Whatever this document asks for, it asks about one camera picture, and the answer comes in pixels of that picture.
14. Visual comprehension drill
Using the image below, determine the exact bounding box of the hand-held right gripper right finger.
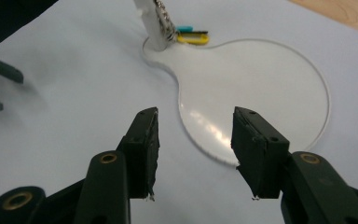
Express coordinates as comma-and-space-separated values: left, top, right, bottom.
230, 106, 291, 200

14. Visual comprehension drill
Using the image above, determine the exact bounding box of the key ring with coloured tags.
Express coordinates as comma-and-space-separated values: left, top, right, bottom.
153, 0, 211, 47

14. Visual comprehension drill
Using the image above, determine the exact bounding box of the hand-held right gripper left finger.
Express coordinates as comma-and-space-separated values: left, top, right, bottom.
117, 106, 161, 200

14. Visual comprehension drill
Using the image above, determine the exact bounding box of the white key rack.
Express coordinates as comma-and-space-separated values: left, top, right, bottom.
133, 0, 331, 168

